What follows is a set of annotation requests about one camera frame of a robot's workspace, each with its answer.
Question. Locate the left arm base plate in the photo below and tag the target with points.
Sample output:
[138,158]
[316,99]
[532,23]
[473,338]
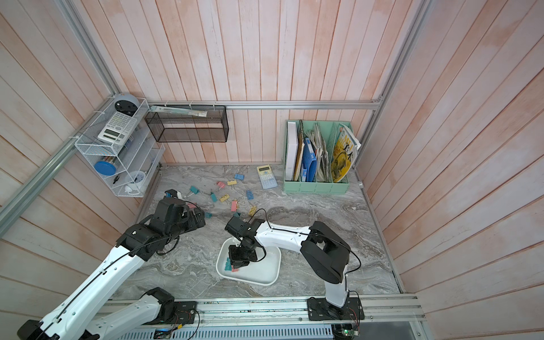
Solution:
[178,313]

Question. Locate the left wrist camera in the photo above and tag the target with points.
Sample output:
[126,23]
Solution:
[173,194]

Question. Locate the white binder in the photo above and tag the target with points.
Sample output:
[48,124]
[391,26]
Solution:
[291,150]

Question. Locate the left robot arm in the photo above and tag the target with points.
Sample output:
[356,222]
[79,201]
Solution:
[75,318]

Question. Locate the white wire shelf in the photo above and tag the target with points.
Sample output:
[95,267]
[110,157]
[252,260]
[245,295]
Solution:
[141,152]

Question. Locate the white calculator on shelf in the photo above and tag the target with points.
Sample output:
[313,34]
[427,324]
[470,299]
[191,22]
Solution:
[118,129]

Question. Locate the round grey speaker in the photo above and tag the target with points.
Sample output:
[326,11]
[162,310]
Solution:
[126,104]

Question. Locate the white storage tray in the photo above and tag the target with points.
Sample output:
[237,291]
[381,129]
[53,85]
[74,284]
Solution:
[264,273]

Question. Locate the teal binder clip lowest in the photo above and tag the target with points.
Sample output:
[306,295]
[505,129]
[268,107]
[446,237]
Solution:
[228,264]

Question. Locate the green file organizer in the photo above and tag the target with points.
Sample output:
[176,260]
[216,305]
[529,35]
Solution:
[316,187]

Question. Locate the white mug on shelf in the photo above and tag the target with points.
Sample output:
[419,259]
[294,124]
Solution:
[137,179]

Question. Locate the black wire basket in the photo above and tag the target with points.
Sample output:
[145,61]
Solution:
[168,128]

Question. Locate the blue folder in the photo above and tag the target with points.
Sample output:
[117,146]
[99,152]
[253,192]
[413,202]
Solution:
[309,162]

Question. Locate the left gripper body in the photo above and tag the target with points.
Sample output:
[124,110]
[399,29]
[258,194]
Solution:
[188,223]

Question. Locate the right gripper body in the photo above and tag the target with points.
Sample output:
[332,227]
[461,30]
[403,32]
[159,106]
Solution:
[241,255]

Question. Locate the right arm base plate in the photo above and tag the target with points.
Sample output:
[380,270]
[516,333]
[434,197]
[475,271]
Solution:
[318,309]

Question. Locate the ruler on basket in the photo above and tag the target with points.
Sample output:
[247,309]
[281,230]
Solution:
[179,111]

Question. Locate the yellow magazine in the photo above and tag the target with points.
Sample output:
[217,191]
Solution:
[344,153]

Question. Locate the yellow blue calculator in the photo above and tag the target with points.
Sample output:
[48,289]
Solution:
[266,177]

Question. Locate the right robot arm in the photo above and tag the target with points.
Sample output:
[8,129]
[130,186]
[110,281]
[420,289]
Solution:
[327,253]

